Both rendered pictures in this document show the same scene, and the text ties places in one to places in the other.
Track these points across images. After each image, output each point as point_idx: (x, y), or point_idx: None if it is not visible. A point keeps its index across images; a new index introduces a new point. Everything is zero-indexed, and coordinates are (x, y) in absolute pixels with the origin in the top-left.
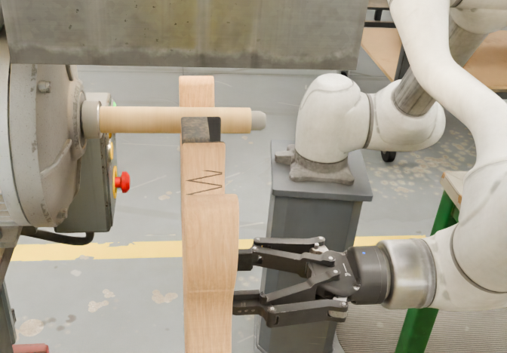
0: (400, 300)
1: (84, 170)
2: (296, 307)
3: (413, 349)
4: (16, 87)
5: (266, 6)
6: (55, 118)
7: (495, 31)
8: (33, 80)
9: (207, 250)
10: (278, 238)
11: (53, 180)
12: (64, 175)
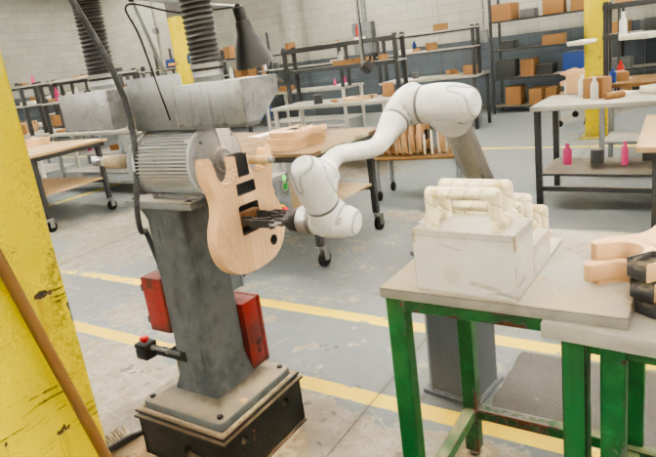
0: (296, 225)
1: None
2: (258, 220)
3: (463, 358)
4: (192, 142)
5: (224, 109)
6: (204, 152)
7: (455, 135)
8: (196, 140)
9: (199, 173)
10: (281, 209)
11: None
12: None
